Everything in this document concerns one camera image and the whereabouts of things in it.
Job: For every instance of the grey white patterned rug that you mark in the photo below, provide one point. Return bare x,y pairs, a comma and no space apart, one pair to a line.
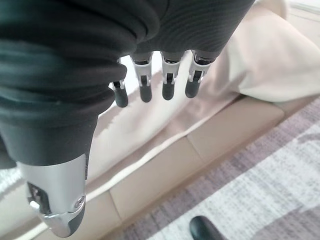
250,190

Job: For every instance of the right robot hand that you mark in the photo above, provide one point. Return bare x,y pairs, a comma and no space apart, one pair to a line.
75,62

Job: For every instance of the dark robot foot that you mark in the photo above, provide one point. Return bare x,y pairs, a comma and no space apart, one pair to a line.
203,228

